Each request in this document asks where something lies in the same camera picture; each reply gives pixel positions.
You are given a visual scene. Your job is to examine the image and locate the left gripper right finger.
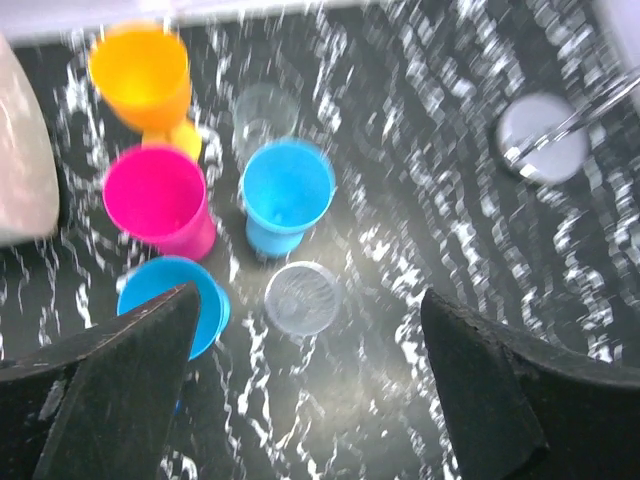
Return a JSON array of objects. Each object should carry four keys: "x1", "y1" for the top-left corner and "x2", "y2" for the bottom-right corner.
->
[{"x1": 420, "y1": 289, "x2": 639, "y2": 479}]

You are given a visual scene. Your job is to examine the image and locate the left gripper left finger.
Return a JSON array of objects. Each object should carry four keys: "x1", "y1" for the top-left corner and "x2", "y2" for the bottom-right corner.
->
[{"x1": 1, "y1": 283, "x2": 200, "y2": 479}]

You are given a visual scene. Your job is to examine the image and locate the blue wine glass front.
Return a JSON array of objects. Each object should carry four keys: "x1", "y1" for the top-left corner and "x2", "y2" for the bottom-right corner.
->
[{"x1": 116, "y1": 256, "x2": 231, "y2": 360}]

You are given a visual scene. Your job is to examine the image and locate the blue wine glass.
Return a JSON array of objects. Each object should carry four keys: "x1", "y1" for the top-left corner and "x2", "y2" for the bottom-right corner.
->
[
  {"x1": 241, "y1": 138, "x2": 337, "y2": 258},
  {"x1": 116, "y1": 256, "x2": 231, "y2": 360}
]

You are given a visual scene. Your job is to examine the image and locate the pink plastic wine glass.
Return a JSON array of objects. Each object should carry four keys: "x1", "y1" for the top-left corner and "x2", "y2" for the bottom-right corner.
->
[{"x1": 102, "y1": 145, "x2": 217, "y2": 261}]

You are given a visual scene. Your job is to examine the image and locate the clear glass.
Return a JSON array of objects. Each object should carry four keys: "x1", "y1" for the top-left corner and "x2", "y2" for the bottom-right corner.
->
[
  {"x1": 232, "y1": 83, "x2": 299, "y2": 160},
  {"x1": 264, "y1": 261, "x2": 342, "y2": 337}
]

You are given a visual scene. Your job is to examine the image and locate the yellow plastic wine glass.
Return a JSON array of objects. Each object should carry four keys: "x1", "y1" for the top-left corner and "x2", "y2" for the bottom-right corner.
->
[{"x1": 88, "y1": 22, "x2": 202, "y2": 162}]

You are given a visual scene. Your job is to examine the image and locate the white cylindrical container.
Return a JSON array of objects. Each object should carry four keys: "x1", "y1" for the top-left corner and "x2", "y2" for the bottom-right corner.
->
[{"x1": 1, "y1": 39, "x2": 60, "y2": 247}]

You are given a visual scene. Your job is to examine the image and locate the silver wire glass rack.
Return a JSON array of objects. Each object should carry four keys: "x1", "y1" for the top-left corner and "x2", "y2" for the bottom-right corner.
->
[{"x1": 494, "y1": 64, "x2": 640, "y2": 187}]

